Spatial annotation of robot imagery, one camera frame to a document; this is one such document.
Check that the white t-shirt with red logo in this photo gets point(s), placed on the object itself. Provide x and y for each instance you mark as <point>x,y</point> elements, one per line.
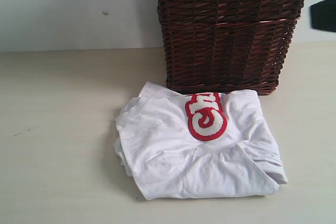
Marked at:
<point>203,145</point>

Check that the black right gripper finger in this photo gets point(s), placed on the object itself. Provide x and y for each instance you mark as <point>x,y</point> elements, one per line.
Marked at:
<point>323,15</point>

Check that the dark brown wicker basket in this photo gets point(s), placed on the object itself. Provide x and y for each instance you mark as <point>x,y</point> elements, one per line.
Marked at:
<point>226,45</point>

